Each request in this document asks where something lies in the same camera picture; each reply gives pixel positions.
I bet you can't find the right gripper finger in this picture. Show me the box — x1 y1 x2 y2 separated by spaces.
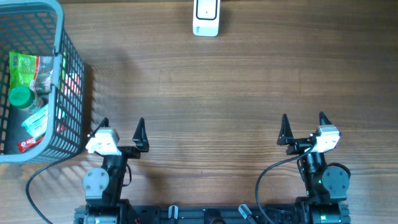
277 114 294 146
319 111 332 126

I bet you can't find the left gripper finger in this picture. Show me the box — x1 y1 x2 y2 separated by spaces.
88 118 109 138
132 118 149 152

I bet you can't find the teal white tissue packet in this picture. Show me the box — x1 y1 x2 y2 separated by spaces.
21 105 49 140

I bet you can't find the red Nescafe sachet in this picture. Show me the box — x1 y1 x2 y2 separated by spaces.
17 136 44 153

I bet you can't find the green snack packet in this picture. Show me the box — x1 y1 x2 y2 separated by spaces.
9 52 54 95

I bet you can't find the green lid jar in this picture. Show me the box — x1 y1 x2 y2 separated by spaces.
9 86 44 114

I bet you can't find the small red snack packet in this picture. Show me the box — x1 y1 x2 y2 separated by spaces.
63 73 81 97

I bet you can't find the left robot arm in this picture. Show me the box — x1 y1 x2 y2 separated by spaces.
74 118 149 224

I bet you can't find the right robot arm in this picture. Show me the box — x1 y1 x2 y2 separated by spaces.
273 112 351 224

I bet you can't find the white barcode scanner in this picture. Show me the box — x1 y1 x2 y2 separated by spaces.
192 0 221 37

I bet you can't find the grey plastic shopping basket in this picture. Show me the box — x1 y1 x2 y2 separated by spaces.
1 0 86 164

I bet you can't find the right camera cable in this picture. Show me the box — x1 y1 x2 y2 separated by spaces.
255 143 317 224

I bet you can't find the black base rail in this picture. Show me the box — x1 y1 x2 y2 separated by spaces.
73 203 351 224

